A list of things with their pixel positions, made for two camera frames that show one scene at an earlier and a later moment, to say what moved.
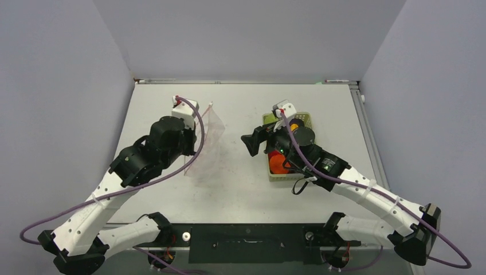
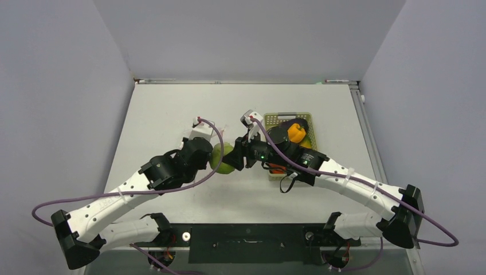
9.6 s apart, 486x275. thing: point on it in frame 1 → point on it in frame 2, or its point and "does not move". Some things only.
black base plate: [241, 243] does not move
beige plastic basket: [308, 120] does not move
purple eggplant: [297, 121] does not move
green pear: [269, 118] → [215, 156]
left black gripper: [191, 136] → [202, 167]
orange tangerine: [275, 164] does not move
